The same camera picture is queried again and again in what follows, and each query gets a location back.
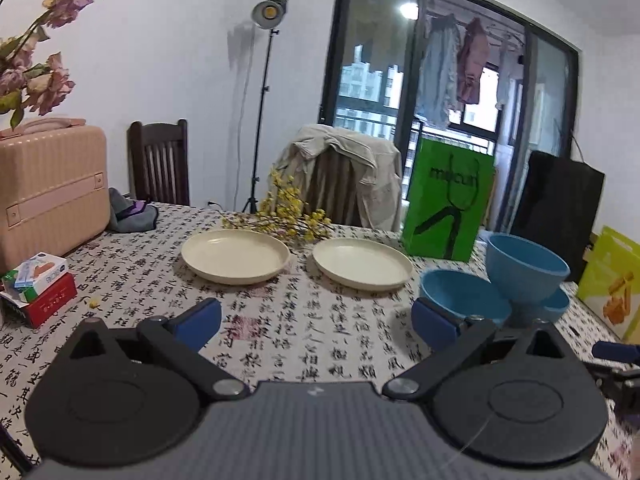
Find hanging blue shirt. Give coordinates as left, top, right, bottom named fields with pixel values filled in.
left=417, top=14, right=462, bottom=128

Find balcony railing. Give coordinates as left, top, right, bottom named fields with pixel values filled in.
left=337, top=105, right=496, bottom=161

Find studio light on stand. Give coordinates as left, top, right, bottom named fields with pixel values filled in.
left=241, top=0, right=289, bottom=214

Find blue bowl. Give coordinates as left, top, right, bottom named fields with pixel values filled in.
left=486, top=233, right=571, bottom=313
left=539, top=287, right=572, bottom=324
left=419, top=269, right=512, bottom=327

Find white blue orange box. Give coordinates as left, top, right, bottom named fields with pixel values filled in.
left=14, top=252, right=69, bottom=289

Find black paper bag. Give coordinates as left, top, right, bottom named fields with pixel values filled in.
left=510, top=150, right=606, bottom=283

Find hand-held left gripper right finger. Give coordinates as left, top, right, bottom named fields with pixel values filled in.
left=382, top=297, right=576, bottom=403

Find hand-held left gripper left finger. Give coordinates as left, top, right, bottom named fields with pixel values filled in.
left=62, top=297, right=251, bottom=403

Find red box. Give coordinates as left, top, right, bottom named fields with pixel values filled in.
left=0, top=275, right=78, bottom=329

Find hanging pink jacket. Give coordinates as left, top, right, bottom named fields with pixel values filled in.
left=457, top=17, right=491, bottom=106

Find green white box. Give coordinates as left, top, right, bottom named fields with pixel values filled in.
left=0, top=269, right=36, bottom=303

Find hanging white garment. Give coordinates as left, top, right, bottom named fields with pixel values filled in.
left=495, top=42, right=518, bottom=111

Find grey pouch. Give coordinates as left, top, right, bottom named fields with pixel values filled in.
left=107, top=187, right=160, bottom=233

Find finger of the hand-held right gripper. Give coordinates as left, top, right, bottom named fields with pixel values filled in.
left=592, top=341, right=640, bottom=364

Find dried pink flowers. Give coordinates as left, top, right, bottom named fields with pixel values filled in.
left=0, top=0, right=96, bottom=131

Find yellow flower branch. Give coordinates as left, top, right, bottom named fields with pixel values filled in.
left=220, top=170, right=333, bottom=243

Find yellow-green snack box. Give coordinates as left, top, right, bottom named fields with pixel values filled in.
left=577, top=226, right=640, bottom=342

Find green paper bag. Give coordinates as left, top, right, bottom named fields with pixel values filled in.
left=401, top=137, right=496, bottom=262

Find dark wooden chair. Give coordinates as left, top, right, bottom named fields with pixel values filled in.
left=127, top=119, right=191, bottom=207
left=305, top=150, right=366, bottom=227

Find beige jacket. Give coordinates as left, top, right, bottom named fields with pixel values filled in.
left=270, top=124, right=403, bottom=232

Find peach hard suitcase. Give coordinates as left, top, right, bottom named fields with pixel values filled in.
left=0, top=117, right=111, bottom=273

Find black sliding door frame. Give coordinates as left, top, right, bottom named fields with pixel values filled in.
left=320, top=0, right=583, bottom=233

